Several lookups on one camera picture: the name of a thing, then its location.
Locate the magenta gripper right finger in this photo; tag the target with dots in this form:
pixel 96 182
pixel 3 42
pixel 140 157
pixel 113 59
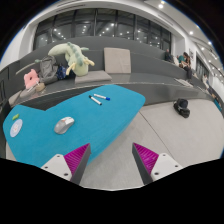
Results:
pixel 153 166

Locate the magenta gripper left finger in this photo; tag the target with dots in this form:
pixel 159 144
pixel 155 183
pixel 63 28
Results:
pixel 70 166

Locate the grey computer mouse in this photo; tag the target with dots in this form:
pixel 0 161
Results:
pixel 63 125

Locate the blue table top cover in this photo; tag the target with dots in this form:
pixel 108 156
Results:
pixel 98 125

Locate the black capped marker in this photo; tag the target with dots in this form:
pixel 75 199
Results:
pixel 95 100

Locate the blue capped marker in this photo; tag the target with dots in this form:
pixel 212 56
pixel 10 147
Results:
pixel 102 97

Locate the small green sticky note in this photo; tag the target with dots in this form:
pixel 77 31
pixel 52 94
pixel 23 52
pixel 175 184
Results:
pixel 15 117

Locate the grey seat cushion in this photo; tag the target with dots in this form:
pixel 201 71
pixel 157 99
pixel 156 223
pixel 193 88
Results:
pixel 93 76

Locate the dark blue patterned bag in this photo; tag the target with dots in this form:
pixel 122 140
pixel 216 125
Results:
pixel 61 72

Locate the grey backpack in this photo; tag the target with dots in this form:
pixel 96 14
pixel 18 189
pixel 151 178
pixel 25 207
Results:
pixel 48 69

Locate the seated person with long hair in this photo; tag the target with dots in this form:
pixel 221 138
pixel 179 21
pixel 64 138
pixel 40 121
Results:
pixel 185 61

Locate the seated person in dark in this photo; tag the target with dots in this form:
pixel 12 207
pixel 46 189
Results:
pixel 168 56

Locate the green plush dragon toy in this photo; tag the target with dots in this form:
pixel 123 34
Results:
pixel 77 61

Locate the beige back cushion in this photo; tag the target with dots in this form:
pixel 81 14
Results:
pixel 117 60

